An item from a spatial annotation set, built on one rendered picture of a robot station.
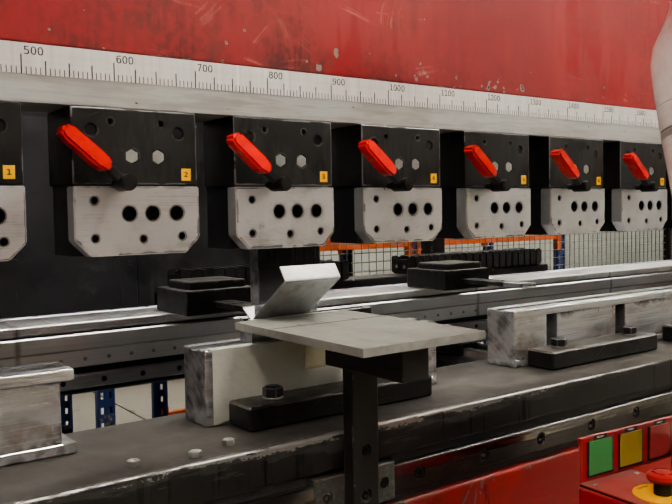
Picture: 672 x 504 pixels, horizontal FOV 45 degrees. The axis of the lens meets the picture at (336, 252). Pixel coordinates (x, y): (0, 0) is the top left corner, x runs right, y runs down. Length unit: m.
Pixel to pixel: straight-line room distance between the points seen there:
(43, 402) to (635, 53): 1.19
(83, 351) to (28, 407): 0.30
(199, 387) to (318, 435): 0.17
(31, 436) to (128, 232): 0.24
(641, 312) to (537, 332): 0.31
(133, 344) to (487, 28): 0.73
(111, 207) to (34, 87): 0.15
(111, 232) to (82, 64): 0.19
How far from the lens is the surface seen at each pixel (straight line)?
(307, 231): 1.05
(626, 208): 1.57
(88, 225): 0.92
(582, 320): 1.51
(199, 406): 1.04
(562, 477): 1.31
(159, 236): 0.95
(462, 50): 1.27
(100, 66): 0.94
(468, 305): 1.65
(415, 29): 1.21
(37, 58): 0.92
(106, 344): 1.23
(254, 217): 1.01
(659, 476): 1.10
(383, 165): 1.09
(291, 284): 1.00
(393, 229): 1.14
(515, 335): 1.36
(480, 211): 1.26
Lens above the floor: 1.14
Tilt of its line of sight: 3 degrees down
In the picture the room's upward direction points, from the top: 1 degrees counter-clockwise
